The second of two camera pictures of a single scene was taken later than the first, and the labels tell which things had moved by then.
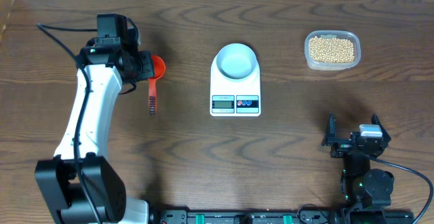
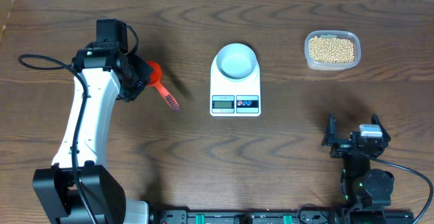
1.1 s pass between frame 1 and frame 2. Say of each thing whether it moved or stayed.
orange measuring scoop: moved
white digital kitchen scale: stayed
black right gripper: stayed
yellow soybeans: stayed
